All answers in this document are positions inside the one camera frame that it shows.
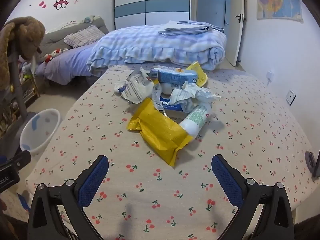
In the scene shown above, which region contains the red white cat plush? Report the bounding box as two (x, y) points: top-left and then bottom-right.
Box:
(44, 48), (62, 63)

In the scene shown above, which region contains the clear plastic wrapper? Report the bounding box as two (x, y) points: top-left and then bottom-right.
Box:
(151, 80), (167, 112)

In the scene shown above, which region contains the plaid pillow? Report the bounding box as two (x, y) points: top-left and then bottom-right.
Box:
(64, 25), (105, 48)

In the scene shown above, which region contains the white wall switch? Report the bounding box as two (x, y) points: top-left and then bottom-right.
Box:
(286, 89), (297, 105)

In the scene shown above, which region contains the light blue carton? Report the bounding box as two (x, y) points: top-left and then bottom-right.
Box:
(150, 66), (198, 87)

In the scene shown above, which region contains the blue cardboard box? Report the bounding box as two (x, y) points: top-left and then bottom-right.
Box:
(160, 94), (190, 113)

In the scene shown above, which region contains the white printed wrapper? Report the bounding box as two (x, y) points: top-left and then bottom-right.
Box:
(114, 67), (157, 104)

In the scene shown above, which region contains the yellow plastic packet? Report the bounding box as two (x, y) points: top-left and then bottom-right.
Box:
(127, 97), (194, 167)

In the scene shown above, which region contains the white bottle green label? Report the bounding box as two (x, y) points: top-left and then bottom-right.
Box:
(179, 102), (212, 140)

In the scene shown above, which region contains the small purple object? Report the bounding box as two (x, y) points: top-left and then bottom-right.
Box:
(304, 151), (320, 179)

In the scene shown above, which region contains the folded grey sheet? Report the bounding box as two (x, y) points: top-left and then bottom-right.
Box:
(158, 20), (224, 37)

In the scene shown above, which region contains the white plastic bin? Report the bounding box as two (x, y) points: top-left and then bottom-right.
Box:
(19, 109), (61, 155)

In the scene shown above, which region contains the bed with purple sheet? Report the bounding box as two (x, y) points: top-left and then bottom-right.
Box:
(35, 17), (113, 85)

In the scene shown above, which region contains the cherry print tablecloth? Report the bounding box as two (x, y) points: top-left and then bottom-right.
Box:
(25, 65), (314, 240)

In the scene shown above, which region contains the white and blue wardrobe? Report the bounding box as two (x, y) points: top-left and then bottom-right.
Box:
(112, 0), (193, 32)

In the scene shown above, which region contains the wall map poster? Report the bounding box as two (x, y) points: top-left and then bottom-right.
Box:
(256, 0), (303, 23)

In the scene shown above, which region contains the blue plaid ruffled blanket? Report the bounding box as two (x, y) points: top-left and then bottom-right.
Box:
(87, 24), (227, 77)

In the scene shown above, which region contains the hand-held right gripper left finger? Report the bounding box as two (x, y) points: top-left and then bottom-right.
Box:
(27, 155), (109, 240)

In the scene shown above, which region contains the yellow paper carton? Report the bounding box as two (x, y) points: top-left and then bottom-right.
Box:
(186, 61), (208, 87)

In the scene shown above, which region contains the white door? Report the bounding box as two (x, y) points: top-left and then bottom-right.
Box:
(224, 0), (245, 67)

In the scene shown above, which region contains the brown plush blanket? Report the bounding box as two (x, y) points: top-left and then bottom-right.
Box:
(0, 16), (46, 90)

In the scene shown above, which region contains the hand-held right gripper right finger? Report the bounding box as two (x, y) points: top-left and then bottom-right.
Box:
(211, 154), (295, 240)

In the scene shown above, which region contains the white paper wrapper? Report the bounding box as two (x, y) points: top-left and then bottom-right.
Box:
(171, 81), (222, 113)

